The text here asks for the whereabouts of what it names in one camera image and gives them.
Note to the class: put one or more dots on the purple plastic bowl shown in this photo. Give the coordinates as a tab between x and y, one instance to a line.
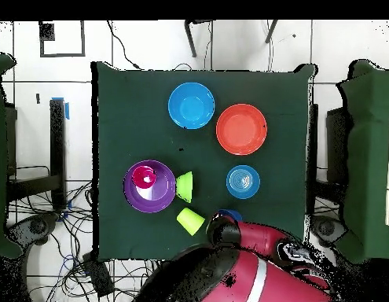
162	195

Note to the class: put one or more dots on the dark blue bowl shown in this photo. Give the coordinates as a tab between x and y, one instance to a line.
233	214

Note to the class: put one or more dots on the red plastic cup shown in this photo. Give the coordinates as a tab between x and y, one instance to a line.
140	177

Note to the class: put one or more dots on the black power strip box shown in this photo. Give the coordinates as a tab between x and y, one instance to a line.
98	273

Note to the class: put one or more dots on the ribbed light blue bowl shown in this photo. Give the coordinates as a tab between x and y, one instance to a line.
242	181

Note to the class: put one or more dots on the orange plastic bowl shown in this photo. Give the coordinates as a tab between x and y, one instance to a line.
241	129

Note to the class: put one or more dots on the green plastic cup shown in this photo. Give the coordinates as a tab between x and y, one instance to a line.
190	220

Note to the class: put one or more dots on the large light blue bowl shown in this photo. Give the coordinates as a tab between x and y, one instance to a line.
191	105

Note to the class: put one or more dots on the dark green table cloth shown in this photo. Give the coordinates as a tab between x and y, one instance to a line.
275	94

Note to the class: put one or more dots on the black metal chair legs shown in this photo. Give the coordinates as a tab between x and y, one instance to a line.
191	41

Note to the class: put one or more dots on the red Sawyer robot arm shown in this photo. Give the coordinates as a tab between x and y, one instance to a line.
244	276

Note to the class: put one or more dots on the black stand post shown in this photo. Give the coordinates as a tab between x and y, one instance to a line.
57	141

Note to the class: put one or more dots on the small ribbed green bowl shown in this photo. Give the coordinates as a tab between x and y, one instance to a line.
185	187

